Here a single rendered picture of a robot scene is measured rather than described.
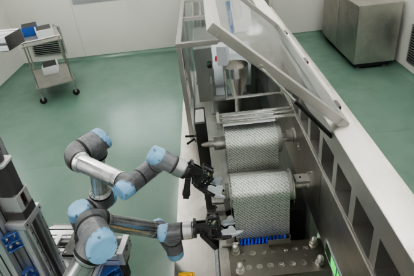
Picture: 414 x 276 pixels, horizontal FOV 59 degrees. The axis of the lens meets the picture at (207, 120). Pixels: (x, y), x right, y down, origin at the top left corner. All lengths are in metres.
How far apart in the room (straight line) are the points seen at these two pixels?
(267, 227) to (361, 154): 0.68
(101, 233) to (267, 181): 0.67
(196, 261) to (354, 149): 0.97
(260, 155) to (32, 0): 6.19
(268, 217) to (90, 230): 0.72
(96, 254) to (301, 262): 0.80
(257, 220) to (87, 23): 6.03
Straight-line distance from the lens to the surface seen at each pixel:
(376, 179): 1.06
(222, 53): 1.82
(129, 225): 1.67
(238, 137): 1.67
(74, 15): 7.24
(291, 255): 1.65
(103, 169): 1.56
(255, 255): 1.65
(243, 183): 1.54
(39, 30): 5.81
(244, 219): 1.63
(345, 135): 1.21
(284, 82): 1.12
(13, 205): 1.73
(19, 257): 1.92
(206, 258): 1.82
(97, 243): 1.43
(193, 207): 2.06
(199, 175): 1.49
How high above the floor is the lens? 2.31
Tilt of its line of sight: 30 degrees down
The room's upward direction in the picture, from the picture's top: 7 degrees counter-clockwise
